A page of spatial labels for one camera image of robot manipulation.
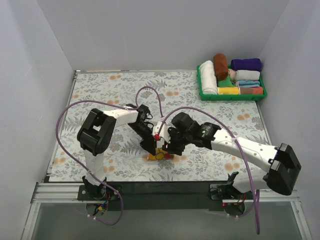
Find red brown rolled towel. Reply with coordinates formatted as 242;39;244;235
239;86;264;95

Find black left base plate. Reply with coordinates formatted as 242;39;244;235
77;185;120;201

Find aluminium frame rail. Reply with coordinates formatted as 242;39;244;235
22;181;312;240

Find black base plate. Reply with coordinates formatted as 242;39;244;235
77;185;120;201
209;184;253;201

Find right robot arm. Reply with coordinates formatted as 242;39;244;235
160;112;302;196

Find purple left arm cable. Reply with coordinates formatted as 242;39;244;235
55;86;165;226

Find white rolled towel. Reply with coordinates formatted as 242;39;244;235
199;60;218;95

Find pink rolled towel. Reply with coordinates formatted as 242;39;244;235
228;68;237;82

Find yellow rolled towel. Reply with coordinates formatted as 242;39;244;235
217;87;240;95

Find green rolled towel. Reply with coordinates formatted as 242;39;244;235
217;75;235;88

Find light blue rolled towel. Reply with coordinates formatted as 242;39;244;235
236;80;261;88

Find green plastic tray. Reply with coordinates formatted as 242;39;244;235
196;65;268;101

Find grey rolled towel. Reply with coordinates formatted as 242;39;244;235
235;70;261;81

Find purple rolled towel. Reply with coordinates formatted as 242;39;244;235
230;58;263;72

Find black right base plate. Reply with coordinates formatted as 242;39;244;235
209;184;253;201

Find blue yellow cloth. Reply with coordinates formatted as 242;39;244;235
147;148;175;161

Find floral patterned table mat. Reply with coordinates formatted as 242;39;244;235
49;71;268;182

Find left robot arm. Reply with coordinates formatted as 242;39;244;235
77;104;156;200

